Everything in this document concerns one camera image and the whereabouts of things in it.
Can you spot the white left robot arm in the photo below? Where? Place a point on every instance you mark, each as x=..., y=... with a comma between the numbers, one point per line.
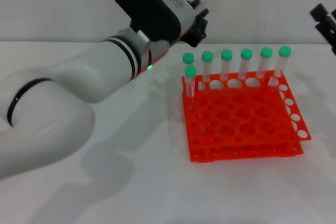
x=65, y=85

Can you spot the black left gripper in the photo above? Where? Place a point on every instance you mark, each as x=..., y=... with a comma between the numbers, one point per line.
x=198, y=30

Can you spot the black and white wrist camera housing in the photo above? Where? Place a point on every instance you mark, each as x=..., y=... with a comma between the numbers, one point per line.
x=147, y=6

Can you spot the orange test tube rack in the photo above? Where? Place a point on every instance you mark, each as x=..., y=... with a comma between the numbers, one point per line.
x=236, y=119

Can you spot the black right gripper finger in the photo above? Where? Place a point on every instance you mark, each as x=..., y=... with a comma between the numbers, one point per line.
x=321, y=12
x=329, y=33

